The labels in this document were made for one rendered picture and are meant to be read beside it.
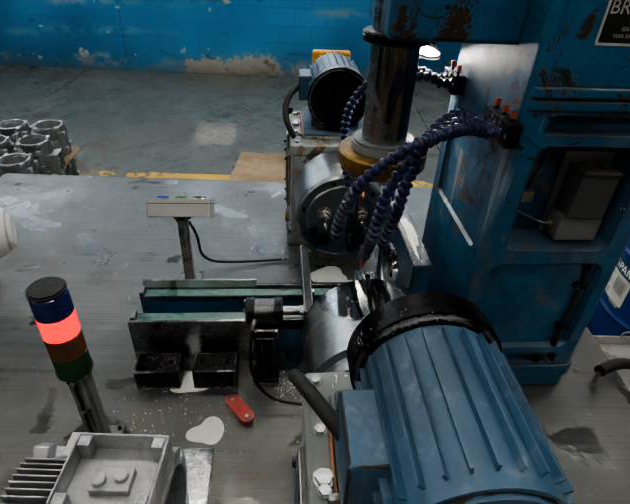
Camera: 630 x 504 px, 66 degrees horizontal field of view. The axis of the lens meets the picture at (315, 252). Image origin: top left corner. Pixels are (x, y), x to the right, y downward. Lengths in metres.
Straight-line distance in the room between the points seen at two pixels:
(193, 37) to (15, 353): 5.62
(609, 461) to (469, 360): 0.78
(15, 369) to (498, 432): 1.15
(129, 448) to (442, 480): 0.44
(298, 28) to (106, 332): 5.50
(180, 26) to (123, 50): 0.80
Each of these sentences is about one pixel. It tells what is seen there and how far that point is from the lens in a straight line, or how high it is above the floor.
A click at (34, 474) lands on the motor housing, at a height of 1.10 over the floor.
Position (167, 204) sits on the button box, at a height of 1.07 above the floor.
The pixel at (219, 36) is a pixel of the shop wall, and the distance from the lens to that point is 6.61.
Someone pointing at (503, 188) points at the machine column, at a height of 1.33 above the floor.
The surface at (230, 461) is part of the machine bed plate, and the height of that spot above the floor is 0.80.
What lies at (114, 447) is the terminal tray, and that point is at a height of 1.12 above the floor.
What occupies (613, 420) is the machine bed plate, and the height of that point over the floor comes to 0.80.
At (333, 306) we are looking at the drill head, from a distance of 0.88.
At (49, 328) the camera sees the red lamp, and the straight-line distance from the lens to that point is 0.89.
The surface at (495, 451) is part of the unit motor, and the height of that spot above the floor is 1.36.
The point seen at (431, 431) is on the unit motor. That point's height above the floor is 1.35.
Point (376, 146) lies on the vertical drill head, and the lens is 0.96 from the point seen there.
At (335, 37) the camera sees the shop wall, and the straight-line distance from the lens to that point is 6.52.
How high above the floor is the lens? 1.72
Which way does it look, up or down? 35 degrees down
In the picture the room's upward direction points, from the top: 3 degrees clockwise
